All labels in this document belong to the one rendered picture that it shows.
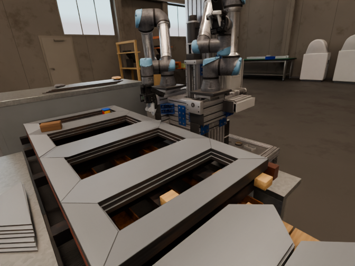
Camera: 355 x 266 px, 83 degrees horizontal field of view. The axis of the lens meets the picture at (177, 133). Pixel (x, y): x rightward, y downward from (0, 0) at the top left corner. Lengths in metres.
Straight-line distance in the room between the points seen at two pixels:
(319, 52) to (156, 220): 9.47
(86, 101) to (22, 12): 7.64
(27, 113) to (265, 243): 1.81
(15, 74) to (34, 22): 1.92
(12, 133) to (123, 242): 1.55
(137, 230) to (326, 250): 0.47
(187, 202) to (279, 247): 0.27
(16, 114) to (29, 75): 7.40
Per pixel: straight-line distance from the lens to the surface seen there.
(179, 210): 0.65
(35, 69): 9.36
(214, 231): 0.62
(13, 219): 0.97
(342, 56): 9.58
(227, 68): 1.47
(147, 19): 1.61
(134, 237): 0.60
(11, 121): 1.97
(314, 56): 9.77
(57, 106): 1.99
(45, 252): 0.84
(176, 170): 0.87
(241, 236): 0.62
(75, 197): 0.80
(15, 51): 9.30
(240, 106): 1.58
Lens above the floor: 1.30
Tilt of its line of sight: 21 degrees down
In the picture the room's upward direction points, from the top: 3 degrees counter-clockwise
